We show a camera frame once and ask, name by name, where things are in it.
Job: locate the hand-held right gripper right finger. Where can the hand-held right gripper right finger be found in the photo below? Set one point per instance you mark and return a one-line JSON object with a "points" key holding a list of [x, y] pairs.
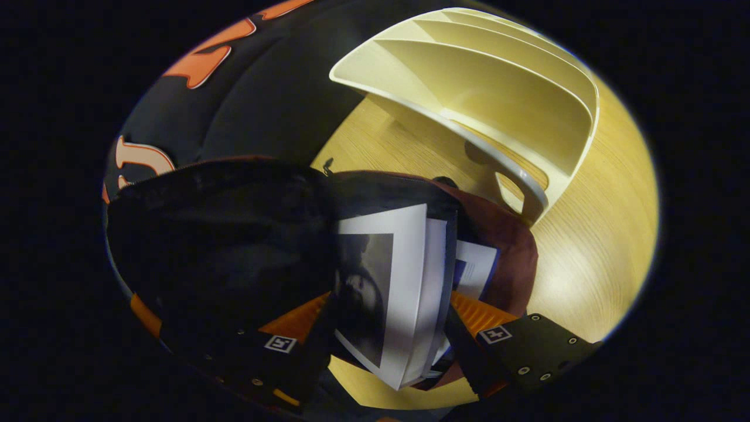
{"points": [[527, 346]]}

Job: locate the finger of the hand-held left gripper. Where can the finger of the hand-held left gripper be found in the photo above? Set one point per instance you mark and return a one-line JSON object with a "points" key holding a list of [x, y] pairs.
{"points": [[143, 316]]}

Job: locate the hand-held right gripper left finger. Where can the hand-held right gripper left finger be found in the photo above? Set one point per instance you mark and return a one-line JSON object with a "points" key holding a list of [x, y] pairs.
{"points": [[252, 357]]}

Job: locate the blue cover book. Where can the blue cover book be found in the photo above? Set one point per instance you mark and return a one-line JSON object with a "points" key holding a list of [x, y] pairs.
{"points": [[477, 266]]}

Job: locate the maroon schoolbag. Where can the maroon schoolbag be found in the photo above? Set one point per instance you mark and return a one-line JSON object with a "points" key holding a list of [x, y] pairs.
{"points": [[504, 246]]}

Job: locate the black and white cover book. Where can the black and white cover book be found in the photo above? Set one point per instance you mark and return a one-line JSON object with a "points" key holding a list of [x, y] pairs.
{"points": [[404, 293]]}

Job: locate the white bookshelf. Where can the white bookshelf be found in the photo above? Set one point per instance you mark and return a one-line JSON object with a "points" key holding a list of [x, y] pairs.
{"points": [[504, 117]]}

